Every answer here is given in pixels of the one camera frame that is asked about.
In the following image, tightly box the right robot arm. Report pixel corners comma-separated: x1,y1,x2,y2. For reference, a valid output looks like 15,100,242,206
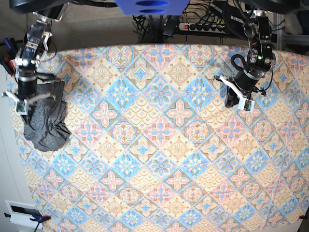
1,15,56,116

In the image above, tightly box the white wall outlet box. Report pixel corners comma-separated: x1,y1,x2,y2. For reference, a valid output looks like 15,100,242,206
4,200,41,231

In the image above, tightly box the blue clamp bottom left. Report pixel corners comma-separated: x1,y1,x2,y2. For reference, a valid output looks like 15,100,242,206
4,212,51,224

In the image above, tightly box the grey t-shirt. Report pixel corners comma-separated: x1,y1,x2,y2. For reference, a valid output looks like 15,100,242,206
24,81,71,152

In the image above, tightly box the clamp bottom right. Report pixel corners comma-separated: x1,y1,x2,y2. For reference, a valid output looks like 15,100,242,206
299,215,308,220

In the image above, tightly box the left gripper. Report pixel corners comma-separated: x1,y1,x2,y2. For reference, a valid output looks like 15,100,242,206
215,71,267,112

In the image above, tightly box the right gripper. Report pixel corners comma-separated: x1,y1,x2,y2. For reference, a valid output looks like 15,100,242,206
1,77,51,116

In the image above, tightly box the red black clamp left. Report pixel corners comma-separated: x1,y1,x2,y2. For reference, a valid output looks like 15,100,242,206
0,38,18,76

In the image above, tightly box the patterned tablecloth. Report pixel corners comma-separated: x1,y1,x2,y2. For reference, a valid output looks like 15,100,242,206
11,45,309,232

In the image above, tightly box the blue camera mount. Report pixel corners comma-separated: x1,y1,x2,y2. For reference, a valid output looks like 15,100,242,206
114,0,190,16

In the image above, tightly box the white power strip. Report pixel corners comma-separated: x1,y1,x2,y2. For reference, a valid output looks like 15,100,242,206
178,23,227,34

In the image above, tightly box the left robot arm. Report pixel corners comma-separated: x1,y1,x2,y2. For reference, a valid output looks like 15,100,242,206
214,10,276,112

